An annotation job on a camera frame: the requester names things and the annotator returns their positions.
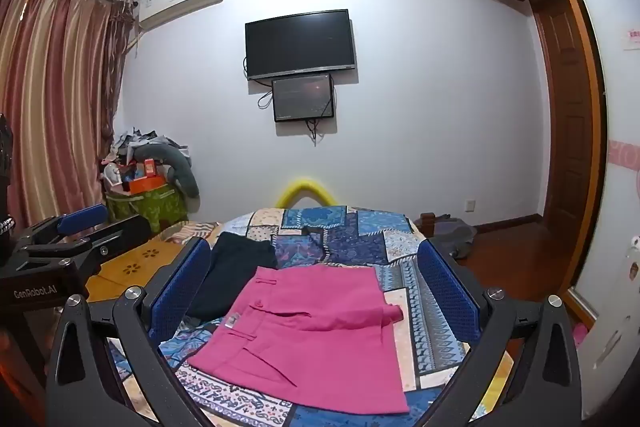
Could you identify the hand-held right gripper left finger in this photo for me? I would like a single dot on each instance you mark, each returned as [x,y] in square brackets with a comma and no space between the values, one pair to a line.
[181,292]

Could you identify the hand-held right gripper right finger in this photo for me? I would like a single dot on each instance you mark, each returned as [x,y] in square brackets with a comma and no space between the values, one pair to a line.
[447,292]

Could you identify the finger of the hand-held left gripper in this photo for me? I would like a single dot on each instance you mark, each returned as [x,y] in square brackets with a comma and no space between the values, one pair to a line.
[82,217]
[115,239]

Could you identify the pink pants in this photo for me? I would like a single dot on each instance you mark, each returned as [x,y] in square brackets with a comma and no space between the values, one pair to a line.
[310,337]

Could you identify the dark navy pants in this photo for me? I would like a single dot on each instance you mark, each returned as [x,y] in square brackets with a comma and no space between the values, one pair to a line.
[235,267]

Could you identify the yellow flowered bed sheet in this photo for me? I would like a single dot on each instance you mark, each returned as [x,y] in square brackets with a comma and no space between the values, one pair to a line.
[135,264]

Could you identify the green printed storage box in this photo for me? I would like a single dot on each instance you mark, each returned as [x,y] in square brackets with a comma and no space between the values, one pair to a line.
[155,209]

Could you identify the grey bag on floor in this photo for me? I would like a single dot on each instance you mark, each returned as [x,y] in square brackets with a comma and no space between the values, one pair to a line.
[457,234]

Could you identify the orange box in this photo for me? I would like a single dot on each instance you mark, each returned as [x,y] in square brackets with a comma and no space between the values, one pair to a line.
[145,183]

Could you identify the pile of clothes clutter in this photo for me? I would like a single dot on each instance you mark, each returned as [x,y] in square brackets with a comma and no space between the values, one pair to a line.
[130,147]

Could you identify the grey plush toy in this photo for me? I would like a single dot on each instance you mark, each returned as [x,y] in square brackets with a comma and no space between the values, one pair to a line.
[182,172]

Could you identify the blue patchwork printed blanket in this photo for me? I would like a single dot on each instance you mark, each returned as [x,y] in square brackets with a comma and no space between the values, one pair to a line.
[350,237]

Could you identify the pink striped curtain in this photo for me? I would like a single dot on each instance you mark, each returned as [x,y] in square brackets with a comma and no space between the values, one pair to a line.
[55,107]

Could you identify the pink slipper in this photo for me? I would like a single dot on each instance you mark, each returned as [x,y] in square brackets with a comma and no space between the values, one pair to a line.
[580,336]

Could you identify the yellow foam tube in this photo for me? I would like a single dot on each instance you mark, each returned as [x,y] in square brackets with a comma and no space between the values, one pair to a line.
[306,188]

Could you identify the brown wooden door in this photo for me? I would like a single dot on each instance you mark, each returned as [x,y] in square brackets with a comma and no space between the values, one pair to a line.
[570,122]

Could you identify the white wardrobe door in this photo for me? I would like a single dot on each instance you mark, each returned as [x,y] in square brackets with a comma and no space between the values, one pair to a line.
[617,132]

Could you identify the white wall socket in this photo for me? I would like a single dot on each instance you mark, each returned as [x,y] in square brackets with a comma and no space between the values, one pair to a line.
[470,205]

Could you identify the small black wall monitor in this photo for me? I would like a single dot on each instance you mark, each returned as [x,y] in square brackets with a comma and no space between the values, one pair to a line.
[302,98]

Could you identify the black wall television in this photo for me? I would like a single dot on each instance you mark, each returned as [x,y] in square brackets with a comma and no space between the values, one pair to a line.
[300,44]

